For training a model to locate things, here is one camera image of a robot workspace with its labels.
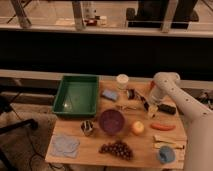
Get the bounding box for black handled brush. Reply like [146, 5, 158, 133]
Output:
[126, 89, 149, 110]

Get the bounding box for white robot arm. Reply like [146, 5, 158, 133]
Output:
[148, 72, 213, 171]

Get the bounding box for white cup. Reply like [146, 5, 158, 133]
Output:
[116, 74, 129, 90]

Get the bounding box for metal cup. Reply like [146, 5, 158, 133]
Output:
[81, 120, 94, 136]

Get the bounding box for black rectangular block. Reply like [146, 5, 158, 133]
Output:
[158, 104, 176, 115]

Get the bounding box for orange carrot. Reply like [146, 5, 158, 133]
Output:
[150, 123, 176, 131]

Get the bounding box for apple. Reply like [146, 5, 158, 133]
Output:
[131, 121, 145, 135]

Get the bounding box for red bowl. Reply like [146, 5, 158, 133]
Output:
[150, 80, 155, 91]

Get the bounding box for small metal utensil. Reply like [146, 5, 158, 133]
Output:
[116, 105, 140, 110]

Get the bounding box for blue sponge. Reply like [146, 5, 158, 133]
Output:
[102, 90, 118, 101]

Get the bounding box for purple bowl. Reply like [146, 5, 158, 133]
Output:
[98, 109, 125, 135]

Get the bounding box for blue round object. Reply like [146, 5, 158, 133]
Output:
[157, 146, 175, 164]

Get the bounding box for bunch of dark grapes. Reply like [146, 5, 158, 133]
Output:
[99, 140, 133, 160]

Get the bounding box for green plastic tray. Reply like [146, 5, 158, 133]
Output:
[52, 76, 99, 118]

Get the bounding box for light blue cloth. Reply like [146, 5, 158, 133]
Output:
[51, 134, 80, 158]

